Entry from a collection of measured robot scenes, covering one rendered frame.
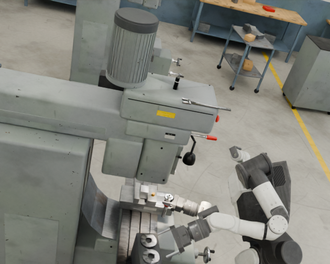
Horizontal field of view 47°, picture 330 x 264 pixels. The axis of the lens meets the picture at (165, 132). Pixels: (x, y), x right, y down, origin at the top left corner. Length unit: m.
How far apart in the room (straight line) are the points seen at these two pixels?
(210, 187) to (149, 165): 2.30
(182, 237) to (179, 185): 2.51
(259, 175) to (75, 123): 0.92
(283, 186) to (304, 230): 2.49
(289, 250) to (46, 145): 1.22
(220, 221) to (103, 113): 0.75
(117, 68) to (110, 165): 0.56
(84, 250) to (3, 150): 0.91
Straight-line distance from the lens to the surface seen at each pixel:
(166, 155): 2.01
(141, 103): 1.80
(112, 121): 1.89
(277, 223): 1.69
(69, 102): 1.88
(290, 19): 8.13
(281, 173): 1.94
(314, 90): 6.51
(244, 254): 1.98
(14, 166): 2.03
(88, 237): 2.59
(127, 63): 1.74
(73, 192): 2.07
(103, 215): 2.50
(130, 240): 2.35
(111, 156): 2.01
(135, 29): 1.67
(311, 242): 4.33
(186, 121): 1.85
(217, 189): 4.31
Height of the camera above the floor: 2.77
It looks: 34 degrees down
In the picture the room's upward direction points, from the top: 16 degrees clockwise
